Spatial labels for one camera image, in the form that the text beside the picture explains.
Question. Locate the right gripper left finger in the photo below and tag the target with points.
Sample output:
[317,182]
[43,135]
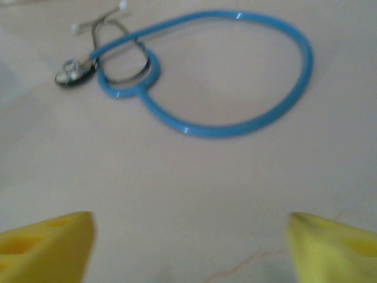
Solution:
[44,253]

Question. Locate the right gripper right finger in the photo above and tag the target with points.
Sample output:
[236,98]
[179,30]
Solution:
[332,253]

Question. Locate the blue stethoscope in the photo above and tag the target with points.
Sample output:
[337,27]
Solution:
[306,59]

